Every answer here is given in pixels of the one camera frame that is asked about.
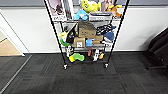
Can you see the flat grey box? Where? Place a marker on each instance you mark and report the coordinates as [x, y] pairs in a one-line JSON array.
[[100, 16]]

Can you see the plain small cardboard box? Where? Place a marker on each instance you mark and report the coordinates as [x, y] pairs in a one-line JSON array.
[[98, 39]]

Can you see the long grey wall band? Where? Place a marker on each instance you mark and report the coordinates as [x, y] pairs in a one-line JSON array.
[[20, 2]]

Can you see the blue and white cap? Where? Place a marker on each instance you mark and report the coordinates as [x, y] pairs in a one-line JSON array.
[[109, 36]]

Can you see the yellow plush toy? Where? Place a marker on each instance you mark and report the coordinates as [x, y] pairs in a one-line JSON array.
[[90, 6]]

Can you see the small yellow toy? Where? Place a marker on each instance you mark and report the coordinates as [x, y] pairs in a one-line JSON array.
[[101, 56]]

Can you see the black chair with garments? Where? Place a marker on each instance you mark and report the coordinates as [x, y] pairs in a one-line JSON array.
[[160, 48]]

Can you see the small blue box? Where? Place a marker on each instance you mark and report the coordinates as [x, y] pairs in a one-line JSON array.
[[89, 42]]

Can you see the black bag with white pattern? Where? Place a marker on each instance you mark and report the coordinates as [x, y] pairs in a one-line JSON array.
[[105, 29]]

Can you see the small cardboard box white label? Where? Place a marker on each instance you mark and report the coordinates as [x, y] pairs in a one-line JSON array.
[[80, 42]]

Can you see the large brown cardboard box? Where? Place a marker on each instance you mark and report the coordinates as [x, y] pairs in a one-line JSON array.
[[86, 29]]

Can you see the green and yellow toy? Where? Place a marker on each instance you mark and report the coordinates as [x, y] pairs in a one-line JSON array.
[[77, 57]]

